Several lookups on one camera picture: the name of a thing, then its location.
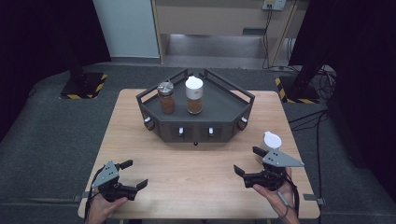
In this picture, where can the white wall outlet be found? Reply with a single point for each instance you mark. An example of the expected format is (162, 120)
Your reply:
(274, 4)

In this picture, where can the white lid spice jar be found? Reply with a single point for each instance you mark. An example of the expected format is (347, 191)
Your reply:
(272, 140)
(194, 93)

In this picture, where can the black stand with striped base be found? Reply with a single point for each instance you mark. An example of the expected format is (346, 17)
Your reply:
(82, 85)
(299, 90)

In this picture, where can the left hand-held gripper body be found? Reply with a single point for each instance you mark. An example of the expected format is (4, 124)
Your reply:
(107, 175)

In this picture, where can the beige wooden cabinet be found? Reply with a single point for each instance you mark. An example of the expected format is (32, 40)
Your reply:
(214, 18)

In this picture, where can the person's right hand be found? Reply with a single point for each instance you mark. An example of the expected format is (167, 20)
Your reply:
(278, 200)

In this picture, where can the silver lid spice jar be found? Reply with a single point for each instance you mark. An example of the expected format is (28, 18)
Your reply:
(167, 99)

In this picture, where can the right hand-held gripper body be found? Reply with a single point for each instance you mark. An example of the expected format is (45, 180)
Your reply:
(278, 159)

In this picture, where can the grey tape strip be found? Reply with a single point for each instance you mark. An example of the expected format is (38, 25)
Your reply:
(80, 197)
(313, 198)

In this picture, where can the white panel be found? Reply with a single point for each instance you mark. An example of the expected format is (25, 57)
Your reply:
(126, 28)

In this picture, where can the person's left hand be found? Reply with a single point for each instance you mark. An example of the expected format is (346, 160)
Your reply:
(102, 210)

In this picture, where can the black corner rack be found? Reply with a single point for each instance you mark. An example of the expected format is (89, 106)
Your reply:
(214, 102)

